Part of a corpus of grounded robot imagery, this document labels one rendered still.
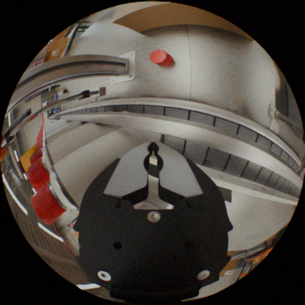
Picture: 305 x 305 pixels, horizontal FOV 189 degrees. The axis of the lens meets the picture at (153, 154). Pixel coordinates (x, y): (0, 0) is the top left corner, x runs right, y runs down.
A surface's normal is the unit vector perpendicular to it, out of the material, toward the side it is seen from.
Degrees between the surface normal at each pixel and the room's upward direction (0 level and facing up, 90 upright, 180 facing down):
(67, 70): 90
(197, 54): 0
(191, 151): 0
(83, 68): 90
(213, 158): 0
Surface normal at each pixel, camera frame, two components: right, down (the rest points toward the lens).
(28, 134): 0.87, 0.25
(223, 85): -0.50, 0.47
